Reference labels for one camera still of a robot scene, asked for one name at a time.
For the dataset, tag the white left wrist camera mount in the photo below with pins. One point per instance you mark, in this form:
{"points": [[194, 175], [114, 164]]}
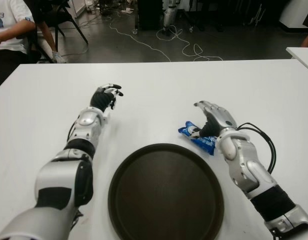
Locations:
{"points": [[107, 117]]}

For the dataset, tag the white power strip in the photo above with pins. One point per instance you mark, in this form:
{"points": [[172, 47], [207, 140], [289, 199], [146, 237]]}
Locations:
{"points": [[128, 10]]}

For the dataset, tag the blue Oreo cookie package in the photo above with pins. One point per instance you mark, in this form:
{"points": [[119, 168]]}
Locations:
{"points": [[204, 143]]}

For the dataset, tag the black chair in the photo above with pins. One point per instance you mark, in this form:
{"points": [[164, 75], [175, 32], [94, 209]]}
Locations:
{"points": [[66, 15]]}

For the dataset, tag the grey folded stand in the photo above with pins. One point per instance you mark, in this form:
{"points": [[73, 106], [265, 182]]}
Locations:
{"points": [[257, 13]]}

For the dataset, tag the white storage cabinet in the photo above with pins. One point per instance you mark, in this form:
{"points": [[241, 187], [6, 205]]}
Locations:
{"points": [[76, 6]]}

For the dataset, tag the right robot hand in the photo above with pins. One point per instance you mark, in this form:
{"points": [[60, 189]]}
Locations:
{"points": [[219, 115]]}

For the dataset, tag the white curved pillar base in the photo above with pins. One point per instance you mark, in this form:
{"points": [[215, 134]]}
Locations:
{"points": [[294, 15]]}

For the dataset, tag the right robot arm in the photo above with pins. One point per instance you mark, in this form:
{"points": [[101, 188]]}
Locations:
{"points": [[246, 165]]}

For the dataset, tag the seated person in white shirt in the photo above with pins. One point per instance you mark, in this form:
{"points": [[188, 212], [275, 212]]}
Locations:
{"points": [[6, 30]]}

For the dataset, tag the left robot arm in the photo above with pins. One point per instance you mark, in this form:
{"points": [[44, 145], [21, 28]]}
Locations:
{"points": [[54, 175]]}

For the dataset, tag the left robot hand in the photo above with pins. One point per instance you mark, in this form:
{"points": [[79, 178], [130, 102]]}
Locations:
{"points": [[101, 100]]}

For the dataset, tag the silver humanoid robot leg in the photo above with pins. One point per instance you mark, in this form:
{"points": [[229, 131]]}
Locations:
{"points": [[169, 15]]}

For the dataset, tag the white side table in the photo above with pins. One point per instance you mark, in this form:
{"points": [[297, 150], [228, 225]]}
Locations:
{"points": [[304, 56]]}

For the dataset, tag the person with bare legs, sneakers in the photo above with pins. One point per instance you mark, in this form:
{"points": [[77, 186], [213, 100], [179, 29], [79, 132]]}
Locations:
{"points": [[47, 37]]}

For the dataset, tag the black cabinet on casters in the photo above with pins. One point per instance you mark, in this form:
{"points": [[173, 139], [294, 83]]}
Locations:
{"points": [[149, 15]]}

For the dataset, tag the dark round tray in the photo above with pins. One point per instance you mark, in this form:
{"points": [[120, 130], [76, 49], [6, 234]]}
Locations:
{"points": [[166, 195]]}

